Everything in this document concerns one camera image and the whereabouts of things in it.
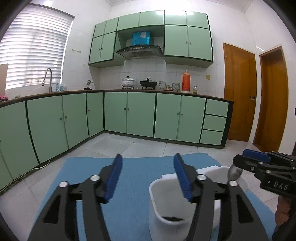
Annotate person's right hand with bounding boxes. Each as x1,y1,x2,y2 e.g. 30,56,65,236
275,196,292,226

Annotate green lower kitchen cabinets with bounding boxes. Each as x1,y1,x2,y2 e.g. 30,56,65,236
1,90,234,188

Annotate black wok on stove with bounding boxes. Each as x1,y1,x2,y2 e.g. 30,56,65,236
140,77,158,90

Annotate chrome kitchen faucet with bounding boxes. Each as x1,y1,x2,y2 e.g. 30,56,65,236
41,67,53,93

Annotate wooden door near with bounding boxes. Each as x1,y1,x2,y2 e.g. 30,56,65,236
223,43,257,142

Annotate blue box above hood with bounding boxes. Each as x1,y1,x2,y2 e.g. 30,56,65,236
132,31,152,46

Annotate small steel spoon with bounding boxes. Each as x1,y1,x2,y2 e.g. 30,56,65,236
227,165,243,182

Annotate white cooking pot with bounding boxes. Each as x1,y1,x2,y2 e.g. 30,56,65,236
121,76,134,89

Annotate wooden door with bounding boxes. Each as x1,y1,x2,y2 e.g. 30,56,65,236
223,43,257,142
253,46,288,152

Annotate wooden door far right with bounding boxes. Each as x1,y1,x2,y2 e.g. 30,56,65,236
253,46,288,152

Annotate cardboard box with label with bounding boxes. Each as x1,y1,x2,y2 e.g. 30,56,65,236
0,64,9,95

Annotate green upper wall cabinets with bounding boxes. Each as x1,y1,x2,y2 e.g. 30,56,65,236
89,10,214,68

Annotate black plastic spoon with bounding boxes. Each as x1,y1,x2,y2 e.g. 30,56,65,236
163,216,184,222

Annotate orange thermos flask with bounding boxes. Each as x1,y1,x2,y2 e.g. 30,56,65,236
182,70,191,93

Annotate pink cloth on counter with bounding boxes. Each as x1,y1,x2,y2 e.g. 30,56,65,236
0,95,8,101

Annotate blue tablecloth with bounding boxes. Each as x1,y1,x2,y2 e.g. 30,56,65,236
35,153,276,240

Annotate small glass jar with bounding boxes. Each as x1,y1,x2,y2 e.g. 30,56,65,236
193,86,198,94

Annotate white twin utensil holder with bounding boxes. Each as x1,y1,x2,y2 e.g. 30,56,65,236
148,165,251,241

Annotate black range hood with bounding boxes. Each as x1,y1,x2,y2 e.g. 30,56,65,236
116,45,163,60

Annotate window with white blinds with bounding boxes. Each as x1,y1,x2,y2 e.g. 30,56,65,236
1,4,74,89

